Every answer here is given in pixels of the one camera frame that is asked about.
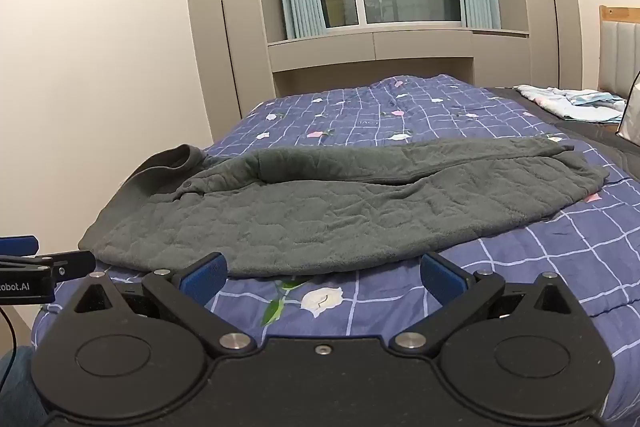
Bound dark grey bed sheet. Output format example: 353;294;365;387
487;86;640;182

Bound white bag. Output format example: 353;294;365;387
616;72;640;142

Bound folded light blue cloth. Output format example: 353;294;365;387
514;84;629;124

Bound person's jeans leg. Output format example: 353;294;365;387
0;346;50;427

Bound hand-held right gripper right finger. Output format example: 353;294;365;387
389;252;583;358

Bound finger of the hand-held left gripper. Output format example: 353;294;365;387
50;250;97;281
0;235;40;257

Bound grey quilted pants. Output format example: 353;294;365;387
78;136;607;279

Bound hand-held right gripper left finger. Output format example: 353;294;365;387
74;252;256;358

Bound black cable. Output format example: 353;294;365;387
0;306;17;388

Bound blue checked floral blanket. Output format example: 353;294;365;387
32;74;640;427

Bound beige built-in wardrobe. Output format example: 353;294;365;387
180;0;584;144

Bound padded wooden headboard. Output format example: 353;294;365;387
598;5;640;102

